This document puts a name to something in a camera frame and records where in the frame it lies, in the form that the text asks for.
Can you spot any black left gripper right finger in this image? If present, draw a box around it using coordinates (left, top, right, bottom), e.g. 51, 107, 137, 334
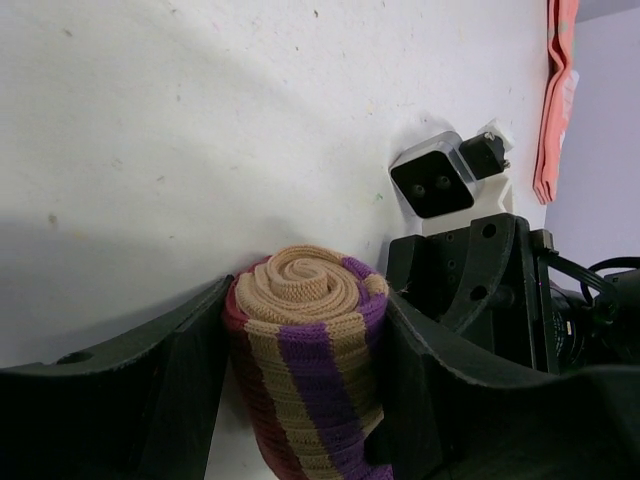
365, 295, 639, 479

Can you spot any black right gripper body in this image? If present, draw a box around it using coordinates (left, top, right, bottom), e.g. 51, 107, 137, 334
387, 214, 639, 374

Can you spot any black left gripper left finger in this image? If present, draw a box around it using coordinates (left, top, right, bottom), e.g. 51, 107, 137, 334
1, 277, 232, 479

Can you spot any beige red purple striped sock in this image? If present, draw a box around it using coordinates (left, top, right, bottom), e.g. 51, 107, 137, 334
222, 245, 393, 479

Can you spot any pink patterned sock pair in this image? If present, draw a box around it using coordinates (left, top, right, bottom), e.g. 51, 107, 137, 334
533, 0, 580, 205

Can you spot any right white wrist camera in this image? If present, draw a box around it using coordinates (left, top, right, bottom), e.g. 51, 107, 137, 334
390, 119, 515, 235

